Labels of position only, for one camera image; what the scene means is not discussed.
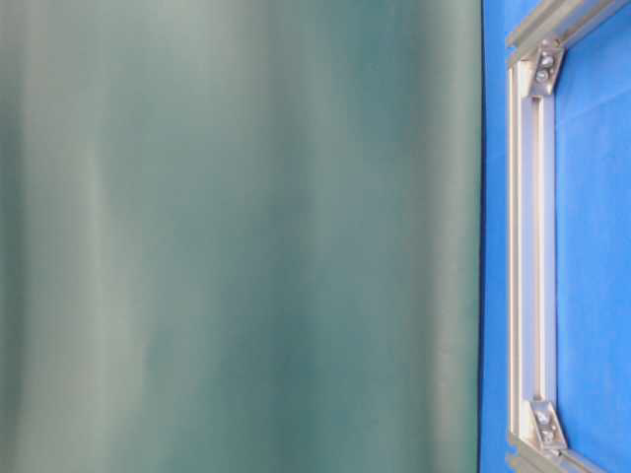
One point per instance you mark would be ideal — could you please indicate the green backdrop curtain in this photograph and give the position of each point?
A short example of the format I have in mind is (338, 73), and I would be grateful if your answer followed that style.
(240, 236)

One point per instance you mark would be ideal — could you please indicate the blue table cloth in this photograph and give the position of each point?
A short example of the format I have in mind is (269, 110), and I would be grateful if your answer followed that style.
(593, 237)

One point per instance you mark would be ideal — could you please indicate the aluminium extrusion frame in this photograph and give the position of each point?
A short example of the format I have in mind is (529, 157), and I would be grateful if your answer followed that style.
(538, 46)

